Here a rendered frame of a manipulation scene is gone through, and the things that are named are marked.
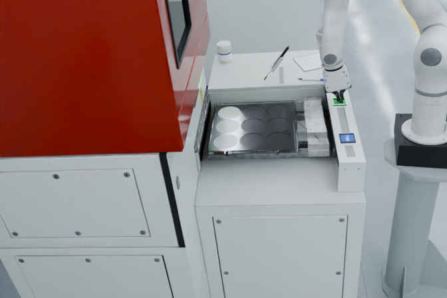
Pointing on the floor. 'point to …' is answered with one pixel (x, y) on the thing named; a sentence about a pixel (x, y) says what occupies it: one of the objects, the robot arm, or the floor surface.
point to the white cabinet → (282, 250)
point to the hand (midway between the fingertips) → (340, 97)
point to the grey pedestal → (414, 235)
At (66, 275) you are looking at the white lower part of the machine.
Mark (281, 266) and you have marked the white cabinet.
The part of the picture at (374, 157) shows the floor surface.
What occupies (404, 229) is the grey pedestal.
